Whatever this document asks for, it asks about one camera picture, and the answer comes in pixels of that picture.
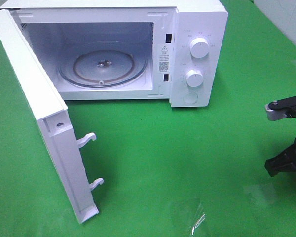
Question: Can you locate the green table cloth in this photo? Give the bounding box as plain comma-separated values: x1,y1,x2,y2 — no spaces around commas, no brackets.
0,0,296,237

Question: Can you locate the upper white microwave knob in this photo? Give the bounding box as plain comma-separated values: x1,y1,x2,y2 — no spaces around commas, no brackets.
189,37,209,59

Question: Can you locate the white microwave knob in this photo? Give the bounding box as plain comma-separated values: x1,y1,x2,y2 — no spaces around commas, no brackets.
186,69,204,87
189,37,209,59

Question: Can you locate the lower white microwave knob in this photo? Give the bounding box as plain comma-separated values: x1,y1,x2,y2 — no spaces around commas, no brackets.
186,69,204,87

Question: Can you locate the round white door-release button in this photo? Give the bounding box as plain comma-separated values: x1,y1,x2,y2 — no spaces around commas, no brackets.
183,92,198,104

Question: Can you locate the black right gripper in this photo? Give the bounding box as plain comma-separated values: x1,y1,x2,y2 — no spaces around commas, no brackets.
264,138,296,177

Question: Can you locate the white microwave oven body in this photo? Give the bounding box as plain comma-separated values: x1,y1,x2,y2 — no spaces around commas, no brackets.
0,0,228,107

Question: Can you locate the white microwave door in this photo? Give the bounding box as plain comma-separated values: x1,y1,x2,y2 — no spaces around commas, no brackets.
0,10,104,223

